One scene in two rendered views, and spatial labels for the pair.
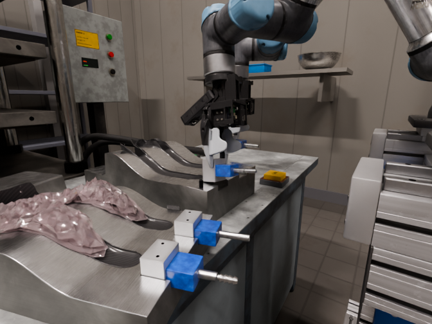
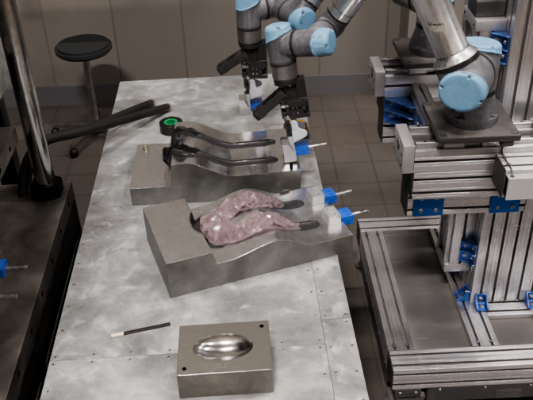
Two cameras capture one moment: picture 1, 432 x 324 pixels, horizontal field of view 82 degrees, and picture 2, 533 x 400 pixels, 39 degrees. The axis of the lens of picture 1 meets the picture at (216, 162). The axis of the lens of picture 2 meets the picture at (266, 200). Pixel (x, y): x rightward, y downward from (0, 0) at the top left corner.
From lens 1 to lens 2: 1.77 m
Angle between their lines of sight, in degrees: 37
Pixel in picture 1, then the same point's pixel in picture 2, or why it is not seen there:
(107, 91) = not seen: hidden behind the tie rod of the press
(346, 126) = not seen: outside the picture
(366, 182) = (409, 148)
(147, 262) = (332, 218)
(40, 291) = (299, 249)
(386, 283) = (419, 186)
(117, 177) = (191, 183)
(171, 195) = (264, 182)
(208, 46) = (281, 60)
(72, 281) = (308, 240)
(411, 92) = not seen: outside the picture
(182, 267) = (346, 214)
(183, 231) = (318, 201)
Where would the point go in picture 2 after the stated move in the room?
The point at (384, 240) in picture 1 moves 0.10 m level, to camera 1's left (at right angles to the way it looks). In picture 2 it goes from (418, 169) to (392, 181)
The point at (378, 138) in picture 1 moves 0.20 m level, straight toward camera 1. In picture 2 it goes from (380, 76) to (391, 103)
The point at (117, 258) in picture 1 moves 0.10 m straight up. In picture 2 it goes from (304, 227) to (304, 196)
